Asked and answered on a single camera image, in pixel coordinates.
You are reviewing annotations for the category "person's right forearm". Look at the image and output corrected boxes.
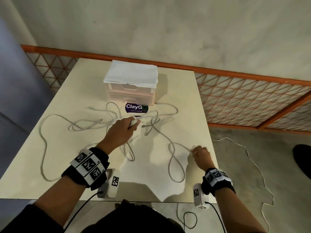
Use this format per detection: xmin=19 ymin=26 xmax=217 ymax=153
xmin=215 ymin=189 xmax=268 ymax=233

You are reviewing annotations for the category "purple round sticker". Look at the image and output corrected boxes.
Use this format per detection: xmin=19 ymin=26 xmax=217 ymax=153
xmin=125 ymin=102 xmax=149 ymax=117

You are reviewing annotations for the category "person's black shirt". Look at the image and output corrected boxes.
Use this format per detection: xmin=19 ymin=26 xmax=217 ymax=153
xmin=0 ymin=199 xmax=185 ymax=233

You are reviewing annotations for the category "black round object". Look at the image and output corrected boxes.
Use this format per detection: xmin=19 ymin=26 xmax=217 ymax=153
xmin=293 ymin=144 xmax=311 ymax=180

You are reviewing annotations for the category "person's left forearm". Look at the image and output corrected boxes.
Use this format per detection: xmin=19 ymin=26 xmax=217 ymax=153
xmin=34 ymin=177 xmax=98 ymax=233

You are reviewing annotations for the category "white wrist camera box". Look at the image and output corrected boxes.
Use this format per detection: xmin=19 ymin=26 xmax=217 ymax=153
xmin=97 ymin=168 xmax=121 ymax=199
xmin=193 ymin=183 xmax=210 ymax=210

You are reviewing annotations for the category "white folded cloth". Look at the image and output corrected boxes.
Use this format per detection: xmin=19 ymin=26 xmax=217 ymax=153
xmin=103 ymin=60 xmax=159 ymax=89

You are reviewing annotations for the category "person's right hand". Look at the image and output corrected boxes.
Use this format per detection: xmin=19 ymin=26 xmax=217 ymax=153
xmin=190 ymin=146 xmax=217 ymax=172

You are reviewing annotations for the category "thin white floor cable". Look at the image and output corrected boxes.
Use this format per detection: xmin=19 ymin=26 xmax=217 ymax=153
xmin=213 ymin=137 xmax=275 ymax=233

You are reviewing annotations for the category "black camera cable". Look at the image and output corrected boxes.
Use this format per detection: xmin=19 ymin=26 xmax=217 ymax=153
xmin=205 ymin=202 xmax=226 ymax=233
xmin=63 ymin=191 xmax=100 ymax=233

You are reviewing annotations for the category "person's left hand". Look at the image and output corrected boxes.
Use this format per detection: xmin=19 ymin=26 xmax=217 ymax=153
xmin=96 ymin=116 xmax=142 ymax=156

